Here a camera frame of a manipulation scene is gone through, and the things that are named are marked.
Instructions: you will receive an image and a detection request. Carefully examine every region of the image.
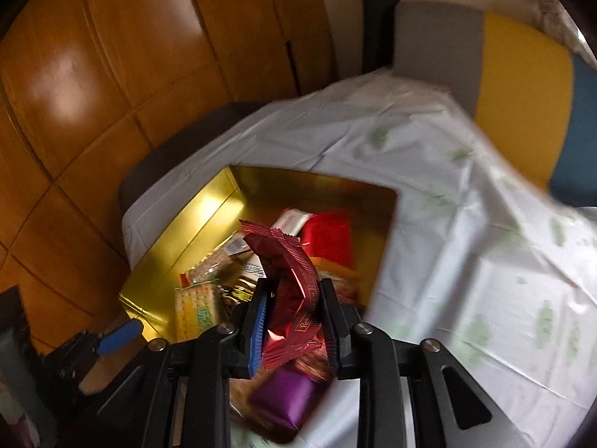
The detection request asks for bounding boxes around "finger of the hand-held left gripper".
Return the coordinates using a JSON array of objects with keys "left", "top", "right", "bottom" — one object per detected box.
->
[{"left": 96, "top": 320, "right": 143, "bottom": 355}]

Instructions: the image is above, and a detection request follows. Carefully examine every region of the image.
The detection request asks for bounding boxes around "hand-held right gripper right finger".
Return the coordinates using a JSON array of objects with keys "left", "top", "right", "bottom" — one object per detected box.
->
[{"left": 317, "top": 278, "right": 514, "bottom": 448}]

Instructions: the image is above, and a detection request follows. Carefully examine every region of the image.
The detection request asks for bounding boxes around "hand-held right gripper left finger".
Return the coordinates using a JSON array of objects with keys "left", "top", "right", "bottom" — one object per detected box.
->
[{"left": 96, "top": 277, "right": 272, "bottom": 448}]

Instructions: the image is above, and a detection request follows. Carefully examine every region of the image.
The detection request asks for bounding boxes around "gold brown snack packet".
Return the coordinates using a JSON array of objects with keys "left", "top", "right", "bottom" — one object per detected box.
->
[{"left": 219, "top": 275, "right": 262, "bottom": 309}]

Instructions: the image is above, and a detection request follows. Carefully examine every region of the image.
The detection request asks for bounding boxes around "clear cereal bar packet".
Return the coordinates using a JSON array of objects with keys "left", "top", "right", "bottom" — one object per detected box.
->
[
  {"left": 187, "top": 247, "right": 238, "bottom": 285},
  {"left": 291, "top": 352, "right": 339, "bottom": 383}
]

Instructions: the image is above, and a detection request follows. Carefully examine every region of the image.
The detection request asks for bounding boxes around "green cracker packet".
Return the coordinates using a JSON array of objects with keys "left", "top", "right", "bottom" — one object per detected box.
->
[{"left": 175, "top": 280, "right": 222, "bottom": 341}]

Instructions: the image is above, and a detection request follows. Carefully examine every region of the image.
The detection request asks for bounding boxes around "purple snack packet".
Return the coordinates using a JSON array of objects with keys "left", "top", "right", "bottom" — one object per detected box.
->
[{"left": 249, "top": 366, "right": 327, "bottom": 432}]

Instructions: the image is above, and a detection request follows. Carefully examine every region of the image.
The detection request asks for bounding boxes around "dark red foil snack packet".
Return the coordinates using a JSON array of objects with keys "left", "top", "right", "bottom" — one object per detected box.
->
[{"left": 239, "top": 219, "right": 327, "bottom": 374}]

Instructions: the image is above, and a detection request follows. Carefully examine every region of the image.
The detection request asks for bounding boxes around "long red snack packet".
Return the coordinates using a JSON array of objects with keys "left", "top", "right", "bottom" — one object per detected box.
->
[{"left": 301, "top": 212, "right": 353, "bottom": 262}]

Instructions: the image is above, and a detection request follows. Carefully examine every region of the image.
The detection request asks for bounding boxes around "white and red snack packet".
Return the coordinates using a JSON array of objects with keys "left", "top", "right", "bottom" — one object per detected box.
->
[{"left": 271, "top": 208, "right": 318, "bottom": 236}]

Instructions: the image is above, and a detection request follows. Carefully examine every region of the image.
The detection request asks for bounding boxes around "gold metal tin box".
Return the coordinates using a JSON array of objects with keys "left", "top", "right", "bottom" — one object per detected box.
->
[{"left": 118, "top": 164, "right": 398, "bottom": 444}]

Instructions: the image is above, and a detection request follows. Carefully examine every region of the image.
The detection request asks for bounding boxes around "white green-printed tablecloth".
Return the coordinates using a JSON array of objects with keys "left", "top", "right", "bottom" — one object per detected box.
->
[{"left": 122, "top": 68, "right": 597, "bottom": 448}]

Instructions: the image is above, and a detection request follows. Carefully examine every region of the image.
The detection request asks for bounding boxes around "wooden wardrobe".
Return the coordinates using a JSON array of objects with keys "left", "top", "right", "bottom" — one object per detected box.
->
[{"left": 0, "top": 0, "right": 339, "bottom": 351}]

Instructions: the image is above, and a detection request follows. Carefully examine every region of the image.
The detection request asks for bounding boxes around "grey yellow blue sofa backrest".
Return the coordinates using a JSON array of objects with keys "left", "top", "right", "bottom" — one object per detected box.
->
[{"left": 392, "top": 0, "right": 597, "bottom": 206}]

